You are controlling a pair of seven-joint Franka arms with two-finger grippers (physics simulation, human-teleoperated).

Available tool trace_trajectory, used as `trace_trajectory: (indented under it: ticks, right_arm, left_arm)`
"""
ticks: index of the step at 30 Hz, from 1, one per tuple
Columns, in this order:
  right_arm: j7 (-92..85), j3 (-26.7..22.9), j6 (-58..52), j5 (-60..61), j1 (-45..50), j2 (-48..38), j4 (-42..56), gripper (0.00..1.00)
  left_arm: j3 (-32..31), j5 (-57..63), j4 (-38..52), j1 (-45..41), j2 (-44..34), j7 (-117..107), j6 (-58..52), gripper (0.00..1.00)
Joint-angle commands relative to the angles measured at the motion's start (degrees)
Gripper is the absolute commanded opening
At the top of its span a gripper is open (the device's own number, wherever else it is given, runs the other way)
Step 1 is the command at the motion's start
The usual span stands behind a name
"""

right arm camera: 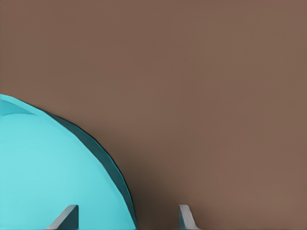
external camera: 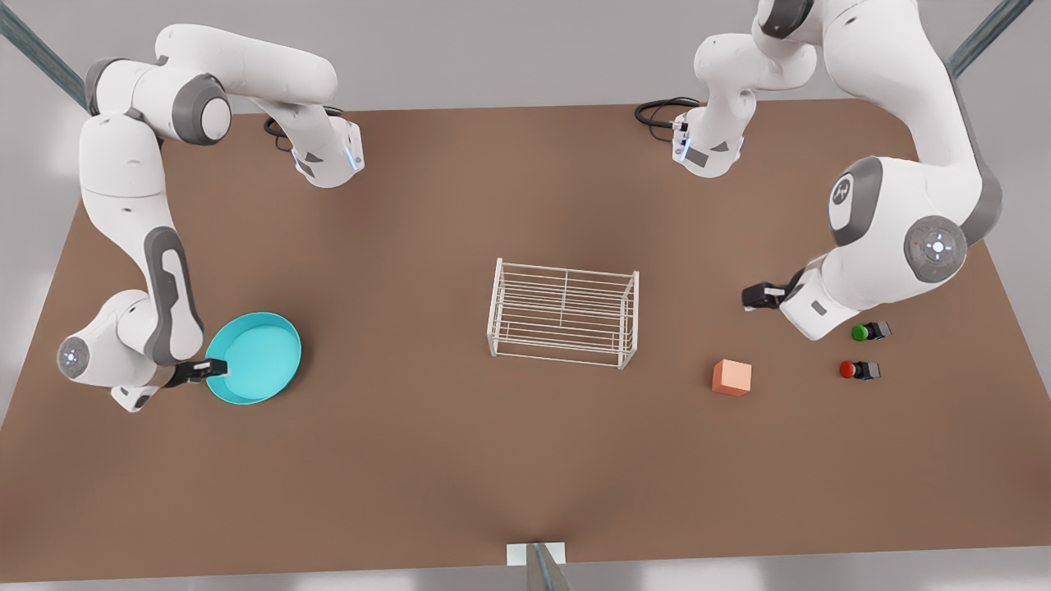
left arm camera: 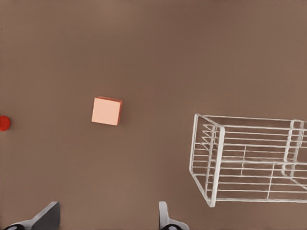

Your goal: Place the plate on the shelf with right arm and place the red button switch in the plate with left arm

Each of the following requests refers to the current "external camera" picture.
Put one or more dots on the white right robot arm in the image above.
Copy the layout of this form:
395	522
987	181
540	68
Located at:
123	172

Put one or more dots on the silver frame post with foot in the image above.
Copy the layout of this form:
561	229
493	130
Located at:
542	566

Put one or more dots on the orange cube block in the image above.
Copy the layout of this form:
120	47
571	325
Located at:
732	377

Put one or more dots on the green button switch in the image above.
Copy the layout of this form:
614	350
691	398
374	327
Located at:
869	331

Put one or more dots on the turquoise plate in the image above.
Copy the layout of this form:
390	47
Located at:
254	358

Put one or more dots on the red button switch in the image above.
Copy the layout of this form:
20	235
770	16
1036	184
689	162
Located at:
858	369

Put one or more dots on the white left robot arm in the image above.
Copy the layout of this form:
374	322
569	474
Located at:
895	205

